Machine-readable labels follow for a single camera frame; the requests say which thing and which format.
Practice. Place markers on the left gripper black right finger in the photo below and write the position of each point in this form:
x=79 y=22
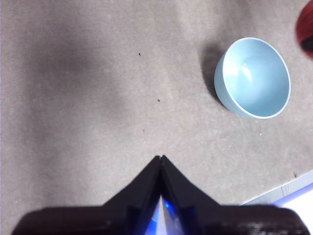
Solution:
x=232 y=220

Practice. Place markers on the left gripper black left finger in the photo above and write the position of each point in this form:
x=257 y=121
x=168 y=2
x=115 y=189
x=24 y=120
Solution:
x=85 y=220

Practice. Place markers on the blue ribbed bowl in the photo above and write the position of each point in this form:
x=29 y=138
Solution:
x=256 y=80

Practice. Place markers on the red yellow apple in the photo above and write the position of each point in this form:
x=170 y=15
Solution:
x=305 y=27

